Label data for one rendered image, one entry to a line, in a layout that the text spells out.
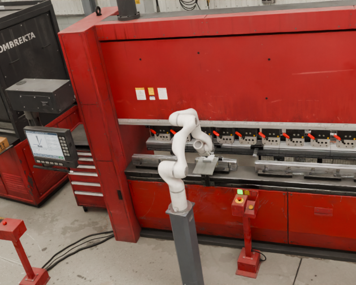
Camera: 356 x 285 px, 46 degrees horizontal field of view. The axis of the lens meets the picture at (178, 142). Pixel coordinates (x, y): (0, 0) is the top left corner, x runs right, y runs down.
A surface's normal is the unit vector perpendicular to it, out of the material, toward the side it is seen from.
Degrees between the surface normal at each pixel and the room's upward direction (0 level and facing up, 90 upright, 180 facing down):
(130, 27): 90
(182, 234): 90
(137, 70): 90
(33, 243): 0
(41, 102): 90
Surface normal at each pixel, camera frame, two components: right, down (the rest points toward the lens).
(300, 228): -0.29, 0.51
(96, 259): -0.14, -0.86
